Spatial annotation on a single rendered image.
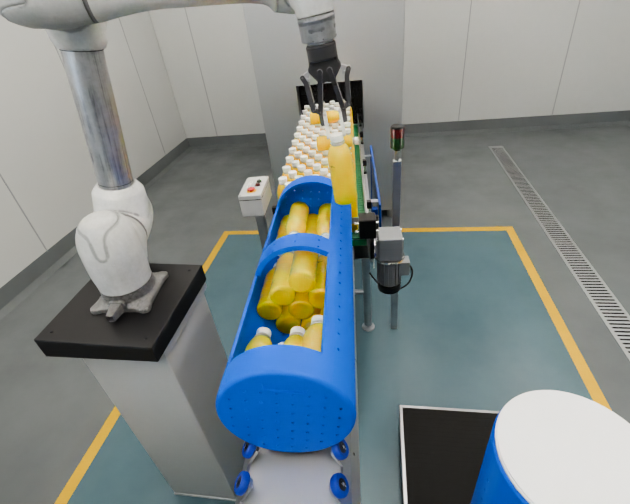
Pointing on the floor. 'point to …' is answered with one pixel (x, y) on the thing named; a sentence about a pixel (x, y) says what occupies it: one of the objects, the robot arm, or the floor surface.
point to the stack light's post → (395, 226)
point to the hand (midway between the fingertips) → (334, 124)
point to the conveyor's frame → (366, 274)
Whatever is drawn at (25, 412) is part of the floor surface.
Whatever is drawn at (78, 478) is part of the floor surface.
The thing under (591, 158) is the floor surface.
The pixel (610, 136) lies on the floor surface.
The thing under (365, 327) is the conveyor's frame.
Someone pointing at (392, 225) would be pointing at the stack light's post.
